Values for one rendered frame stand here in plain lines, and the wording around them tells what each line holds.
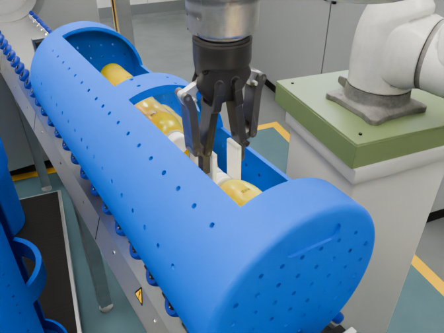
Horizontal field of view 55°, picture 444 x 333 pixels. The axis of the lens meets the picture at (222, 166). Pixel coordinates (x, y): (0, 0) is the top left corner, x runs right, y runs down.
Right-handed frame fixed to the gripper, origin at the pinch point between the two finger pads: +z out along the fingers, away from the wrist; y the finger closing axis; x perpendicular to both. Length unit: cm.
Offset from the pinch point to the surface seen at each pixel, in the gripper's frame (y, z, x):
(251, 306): 8.7, 5.2, 19.9
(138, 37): -150, 118, -404
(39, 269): 27, 56, -53
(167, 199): 10.9, -0.8, 3.5
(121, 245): 12.1, 26.0, -18.7
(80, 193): 13, 30, -45
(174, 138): 0.8, 1.9, -14.1
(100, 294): 9, 106, -78
